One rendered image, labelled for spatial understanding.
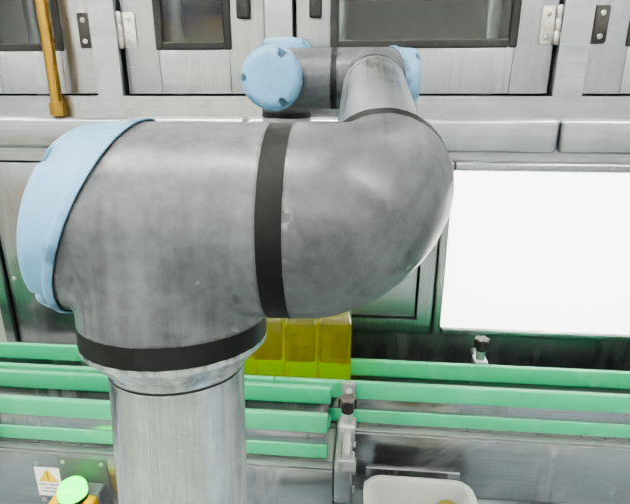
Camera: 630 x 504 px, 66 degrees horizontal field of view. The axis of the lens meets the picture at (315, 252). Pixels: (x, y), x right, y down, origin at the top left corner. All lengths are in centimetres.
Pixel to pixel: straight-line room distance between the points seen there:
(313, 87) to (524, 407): 62
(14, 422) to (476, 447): 78
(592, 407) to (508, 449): 15
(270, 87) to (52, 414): 63
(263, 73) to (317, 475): 59
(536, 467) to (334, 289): 77
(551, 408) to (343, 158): 75
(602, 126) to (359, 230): 78
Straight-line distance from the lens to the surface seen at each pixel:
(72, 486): 92
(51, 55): 106
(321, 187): 24
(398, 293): 97
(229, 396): 32
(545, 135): 95
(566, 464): 99
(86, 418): 91
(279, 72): 62
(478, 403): 91
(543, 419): 95
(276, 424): 81
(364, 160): 25
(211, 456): 33
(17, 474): 103
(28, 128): 110
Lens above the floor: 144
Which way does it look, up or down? 18 degrees down
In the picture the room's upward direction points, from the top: straight up
